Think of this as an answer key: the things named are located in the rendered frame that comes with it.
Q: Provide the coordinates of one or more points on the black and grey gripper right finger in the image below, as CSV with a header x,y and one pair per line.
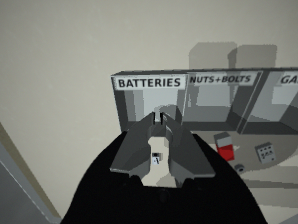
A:
x,y
191,157

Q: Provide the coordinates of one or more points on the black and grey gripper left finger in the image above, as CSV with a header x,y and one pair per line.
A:
x,y
129,154

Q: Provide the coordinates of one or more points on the white domino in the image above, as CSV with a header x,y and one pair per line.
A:
x,y
265,152

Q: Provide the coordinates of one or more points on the grey rack of labelled bins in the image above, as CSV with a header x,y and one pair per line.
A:
x,y
249,101

